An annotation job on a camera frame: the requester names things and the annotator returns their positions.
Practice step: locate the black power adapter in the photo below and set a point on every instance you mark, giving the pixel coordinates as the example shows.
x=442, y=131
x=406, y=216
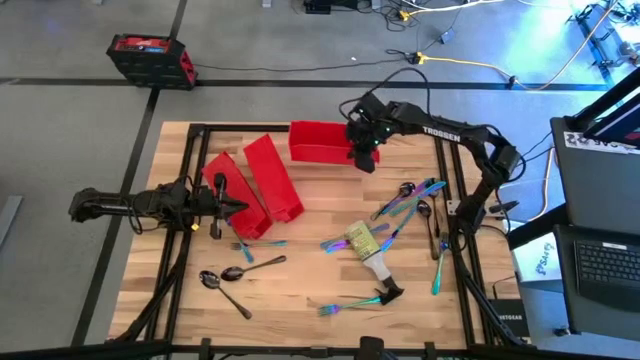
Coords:
x=446, y=36

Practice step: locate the black laptop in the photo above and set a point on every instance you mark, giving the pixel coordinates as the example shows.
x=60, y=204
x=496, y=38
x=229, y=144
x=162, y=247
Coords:
x=607, y=265

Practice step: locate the dark rounded object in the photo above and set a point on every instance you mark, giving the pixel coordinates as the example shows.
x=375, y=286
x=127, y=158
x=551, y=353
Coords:
x=372, y=347

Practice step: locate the silver spoon pointing down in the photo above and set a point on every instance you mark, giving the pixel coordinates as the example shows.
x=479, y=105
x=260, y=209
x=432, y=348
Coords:
x=424, y=208

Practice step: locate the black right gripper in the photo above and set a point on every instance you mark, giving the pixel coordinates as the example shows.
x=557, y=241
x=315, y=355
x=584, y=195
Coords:
x=367, y=127

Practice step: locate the iridescent metal fork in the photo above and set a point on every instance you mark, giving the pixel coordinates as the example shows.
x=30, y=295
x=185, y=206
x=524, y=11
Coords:
x=247, y=254
x=439, y=275
x=265, y=244
x=350, y=305

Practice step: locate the black netgear switch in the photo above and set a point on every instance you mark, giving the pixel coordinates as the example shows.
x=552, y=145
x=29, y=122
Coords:
x=510, y=317

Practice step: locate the white scribbled paper sheet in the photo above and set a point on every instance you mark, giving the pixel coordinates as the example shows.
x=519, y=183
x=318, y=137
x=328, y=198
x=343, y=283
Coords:
x=540, y=260

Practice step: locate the red black tool case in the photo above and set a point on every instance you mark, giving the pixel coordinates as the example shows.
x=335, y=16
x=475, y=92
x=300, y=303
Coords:
x=150, y=65

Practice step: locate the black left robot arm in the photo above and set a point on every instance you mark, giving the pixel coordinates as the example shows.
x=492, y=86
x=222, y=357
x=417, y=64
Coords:
x=115, y=206

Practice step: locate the spray bottle with yellow label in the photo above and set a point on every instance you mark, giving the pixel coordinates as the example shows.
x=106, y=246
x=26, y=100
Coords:
x=364, y=242

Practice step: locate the black power strip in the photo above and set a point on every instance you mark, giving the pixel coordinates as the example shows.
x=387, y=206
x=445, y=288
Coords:
x=317, y=7

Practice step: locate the red plastic organizer tray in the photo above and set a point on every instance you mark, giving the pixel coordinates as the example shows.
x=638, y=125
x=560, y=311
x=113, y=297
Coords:
x=240, y=128

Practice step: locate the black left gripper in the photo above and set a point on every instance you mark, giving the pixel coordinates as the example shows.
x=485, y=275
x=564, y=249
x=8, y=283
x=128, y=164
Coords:
x=205, y=206

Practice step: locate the grey metal base plate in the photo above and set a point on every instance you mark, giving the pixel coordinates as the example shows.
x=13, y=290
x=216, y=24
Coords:
x=454, y=206

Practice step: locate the red plastic bin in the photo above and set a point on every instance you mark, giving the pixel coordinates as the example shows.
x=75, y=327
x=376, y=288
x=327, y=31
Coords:
x=240, y=186
x=315, y=142
x=272, y=180

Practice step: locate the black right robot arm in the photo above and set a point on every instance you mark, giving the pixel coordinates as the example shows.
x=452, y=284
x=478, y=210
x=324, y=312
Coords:
x=450, y=134

